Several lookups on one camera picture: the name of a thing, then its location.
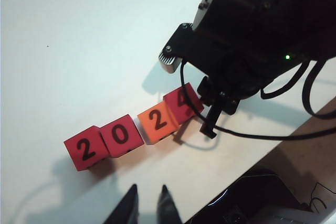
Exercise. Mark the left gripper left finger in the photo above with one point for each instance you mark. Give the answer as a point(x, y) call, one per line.
point(128, 208)

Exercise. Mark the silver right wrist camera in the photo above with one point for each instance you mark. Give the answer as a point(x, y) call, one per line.
point(169, 61)

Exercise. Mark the red block digit 5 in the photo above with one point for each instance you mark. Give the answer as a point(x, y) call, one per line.
point(74, 155)

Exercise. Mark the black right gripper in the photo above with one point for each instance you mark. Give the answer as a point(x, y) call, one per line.
point(231, 77)

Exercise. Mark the orange block letter Q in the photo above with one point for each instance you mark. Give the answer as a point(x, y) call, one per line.
point(147, 129)

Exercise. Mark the red block letters B T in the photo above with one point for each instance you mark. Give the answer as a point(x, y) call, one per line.
point(107, 142)

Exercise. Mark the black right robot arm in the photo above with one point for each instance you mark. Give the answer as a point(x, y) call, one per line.
point(275, 11)

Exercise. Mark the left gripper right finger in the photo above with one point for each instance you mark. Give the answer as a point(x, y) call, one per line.
point(166, 208)

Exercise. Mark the red block letter Y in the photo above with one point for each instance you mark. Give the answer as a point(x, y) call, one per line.
point(173, 103)

